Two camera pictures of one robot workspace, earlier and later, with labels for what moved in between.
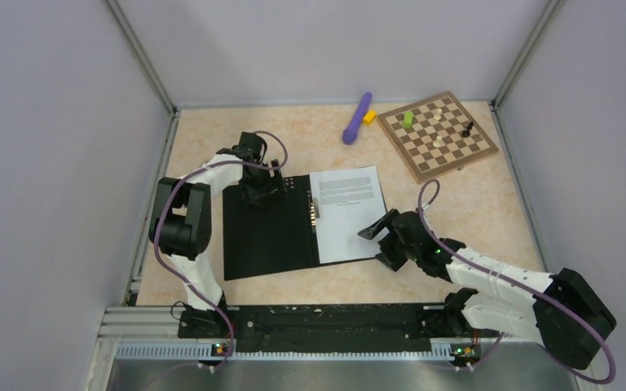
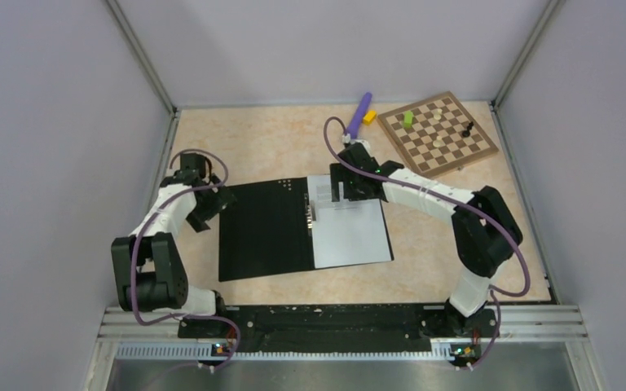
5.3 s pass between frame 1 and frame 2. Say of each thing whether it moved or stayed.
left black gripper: moved
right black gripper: moved
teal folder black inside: stayed
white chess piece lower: stayed
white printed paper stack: stayed
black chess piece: stayed
